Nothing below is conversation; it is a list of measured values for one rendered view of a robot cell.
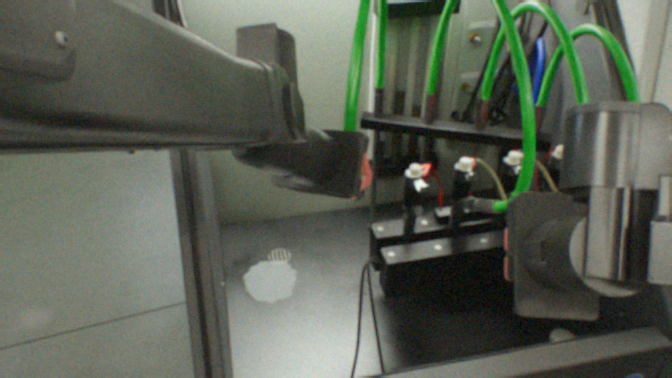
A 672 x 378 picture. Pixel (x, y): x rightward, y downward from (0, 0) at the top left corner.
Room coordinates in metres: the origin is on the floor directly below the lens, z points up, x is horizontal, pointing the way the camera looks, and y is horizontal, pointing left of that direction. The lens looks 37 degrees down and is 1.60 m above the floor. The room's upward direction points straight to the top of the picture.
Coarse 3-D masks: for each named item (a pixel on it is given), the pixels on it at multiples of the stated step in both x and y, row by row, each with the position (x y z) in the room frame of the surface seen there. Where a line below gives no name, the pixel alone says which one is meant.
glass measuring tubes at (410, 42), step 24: (408, 0) 0.94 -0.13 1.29; (432, 0) 0.95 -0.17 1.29; (408, 24) 0.94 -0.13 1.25; (432, 24) 0.98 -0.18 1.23; (408, 48) 0.95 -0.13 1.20; (432, 48) 0.98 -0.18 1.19; (384, 72) 0.94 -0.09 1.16; (408, 72) 0.97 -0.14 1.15; (384, 96) 0.94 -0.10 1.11; (408, 96) 0.97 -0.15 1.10; (384, 144) 0.96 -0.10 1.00; (408, 144) 0.96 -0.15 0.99; (432, 144) 0.96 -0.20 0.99; (384, 168) 0.93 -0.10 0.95; (408, 168) 0.94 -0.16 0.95
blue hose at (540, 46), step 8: (536, 48) 0.94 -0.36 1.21; (544, 48) 0.91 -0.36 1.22; (536, 56) 0.94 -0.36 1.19; (544, 56) 0.90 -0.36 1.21; (536, 64) 0.95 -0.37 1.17; (544, 64) 0.90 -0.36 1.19; (528, 72) 0.95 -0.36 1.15; (536, 80) 0.89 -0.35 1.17; (536, 88) 0.89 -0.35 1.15; (536, 96) 0.88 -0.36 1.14
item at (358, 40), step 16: (368, 0) 0.62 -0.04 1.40; (384, 0) 0.85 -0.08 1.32; (368, 16) 0.60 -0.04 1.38; (384, 16) 0.86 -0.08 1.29; (384, 32) 0.87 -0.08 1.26; (352, 48) 0.57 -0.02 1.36; (384, 48) 0.88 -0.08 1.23; (352, 64) 0.56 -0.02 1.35; (384, 64) 0.88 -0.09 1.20; (352, 80) 0.54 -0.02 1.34; (352, 96) 0.53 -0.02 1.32; (352, 112) 0.53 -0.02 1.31; (352, 128) 0.52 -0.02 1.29
